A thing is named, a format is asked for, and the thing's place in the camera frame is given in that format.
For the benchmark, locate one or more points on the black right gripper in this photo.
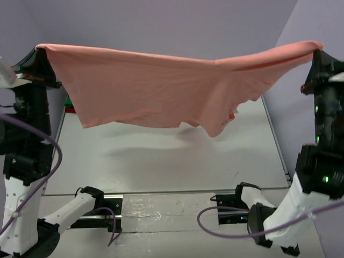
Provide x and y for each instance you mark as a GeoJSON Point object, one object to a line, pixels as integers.
{"type": "Point", "coordinates": [324, 67]}

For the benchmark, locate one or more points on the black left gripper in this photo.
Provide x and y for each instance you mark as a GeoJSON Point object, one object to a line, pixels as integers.
{"type": "Point", "coordinates": [36, 66]}

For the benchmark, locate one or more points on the pink t shirt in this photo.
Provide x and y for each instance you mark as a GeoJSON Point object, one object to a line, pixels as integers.
{"type": "Point", "coordinates": [160, 91]}

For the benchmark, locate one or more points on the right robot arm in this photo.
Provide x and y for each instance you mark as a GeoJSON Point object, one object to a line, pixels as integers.
{"type": "Point", "coordinates": [318, 177]}

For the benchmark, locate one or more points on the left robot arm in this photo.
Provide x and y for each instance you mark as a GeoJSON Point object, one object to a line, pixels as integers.
{"type": "Point", "coordinates": [28, 148]}

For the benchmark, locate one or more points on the green folded t shirt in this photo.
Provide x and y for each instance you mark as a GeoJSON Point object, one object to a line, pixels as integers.
{"type": "Point", "coordinates": [68, 103]}

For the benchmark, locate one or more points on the red folded t shirt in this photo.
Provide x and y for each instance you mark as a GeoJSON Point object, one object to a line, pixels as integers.
{"type": "Point", "coordinates": [69, 110]}

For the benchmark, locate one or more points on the silver tape patch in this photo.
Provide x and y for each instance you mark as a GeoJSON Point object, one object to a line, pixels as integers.
{"type": "Point", "coordinates": [163, 212]}

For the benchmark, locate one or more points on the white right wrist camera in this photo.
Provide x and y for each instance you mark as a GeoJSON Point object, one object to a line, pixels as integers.
{"type": "Point", "coordinates": [337, 78]}

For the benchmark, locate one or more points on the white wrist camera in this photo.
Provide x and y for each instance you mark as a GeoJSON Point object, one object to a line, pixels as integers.
{"type": "Point", "coordinates": [9, 79]}
{"type": "Point", "coordinates": [337, 78]}

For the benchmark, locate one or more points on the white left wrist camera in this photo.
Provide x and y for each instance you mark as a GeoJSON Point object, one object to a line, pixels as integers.
{"type": "Point", "coordinates": [9, 79]}

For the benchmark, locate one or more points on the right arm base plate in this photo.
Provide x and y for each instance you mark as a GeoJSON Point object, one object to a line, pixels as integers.
{"type": "Point", "coordinates": [231, 210]}

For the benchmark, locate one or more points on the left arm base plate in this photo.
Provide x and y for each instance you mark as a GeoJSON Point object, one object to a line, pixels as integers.
{"type": "Point", "coordinates": [111, 220]}

